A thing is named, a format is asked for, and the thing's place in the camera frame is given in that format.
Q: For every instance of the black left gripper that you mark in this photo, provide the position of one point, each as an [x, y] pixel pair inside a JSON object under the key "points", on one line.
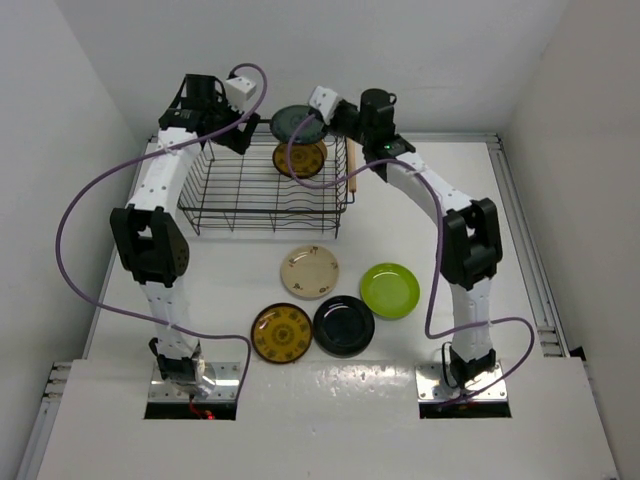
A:
{"points": [[234, 138]]}

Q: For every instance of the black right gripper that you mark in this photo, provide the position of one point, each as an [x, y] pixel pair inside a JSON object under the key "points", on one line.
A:
{"points": [[333, 125]]}

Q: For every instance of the blue floral celadon plate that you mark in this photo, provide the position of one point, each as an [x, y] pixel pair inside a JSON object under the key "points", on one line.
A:
{"points": [[298, 123]]}

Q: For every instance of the brown yellow patterned plate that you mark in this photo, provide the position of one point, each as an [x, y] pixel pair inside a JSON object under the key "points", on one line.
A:
{"points": [[306, 160], [281, 333]]}

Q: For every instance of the beige plate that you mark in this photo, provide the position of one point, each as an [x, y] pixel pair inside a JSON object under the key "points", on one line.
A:
{"points": [[310, 272]]}

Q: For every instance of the lime green plate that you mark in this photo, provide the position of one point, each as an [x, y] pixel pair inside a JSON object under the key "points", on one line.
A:
{"points": [[390, 290]]}

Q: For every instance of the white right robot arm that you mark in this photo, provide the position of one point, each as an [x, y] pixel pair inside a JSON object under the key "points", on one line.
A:
{"points": [[469, 245]]}

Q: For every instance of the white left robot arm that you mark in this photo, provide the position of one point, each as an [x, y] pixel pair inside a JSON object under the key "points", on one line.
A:
{"points": [[149, 242]]}

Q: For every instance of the black glossy plate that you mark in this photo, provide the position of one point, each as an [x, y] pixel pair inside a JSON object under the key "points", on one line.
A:
{"points": [[344, 326]]}

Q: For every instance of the right wooden rack handle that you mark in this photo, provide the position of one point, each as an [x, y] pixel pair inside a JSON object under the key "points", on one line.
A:
{"points": [[351, 163]]}

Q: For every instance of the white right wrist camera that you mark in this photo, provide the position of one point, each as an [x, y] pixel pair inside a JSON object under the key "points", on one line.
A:
{"points": [[324, 101]]}

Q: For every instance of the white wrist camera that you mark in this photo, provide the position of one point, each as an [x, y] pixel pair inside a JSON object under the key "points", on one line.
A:
{"points": [[238, 91], [324, 101]]}

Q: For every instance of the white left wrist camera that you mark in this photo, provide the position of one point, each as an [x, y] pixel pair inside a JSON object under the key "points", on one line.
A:
{"points": [[238, 91]]}

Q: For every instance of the black wire dish rack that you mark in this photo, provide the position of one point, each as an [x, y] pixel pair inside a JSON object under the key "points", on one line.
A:
{"points": [[228, 195]]}

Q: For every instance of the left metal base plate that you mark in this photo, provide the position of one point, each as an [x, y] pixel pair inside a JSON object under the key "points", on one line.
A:
{"points": [[219, 384]]}

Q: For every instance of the metal base plate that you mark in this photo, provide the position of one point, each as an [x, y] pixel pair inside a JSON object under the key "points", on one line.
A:
{"points": [[219, 384], [488, 387]]}

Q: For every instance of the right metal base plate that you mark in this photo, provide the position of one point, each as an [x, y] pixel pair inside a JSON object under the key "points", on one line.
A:
{"points": [[488, 387]]}

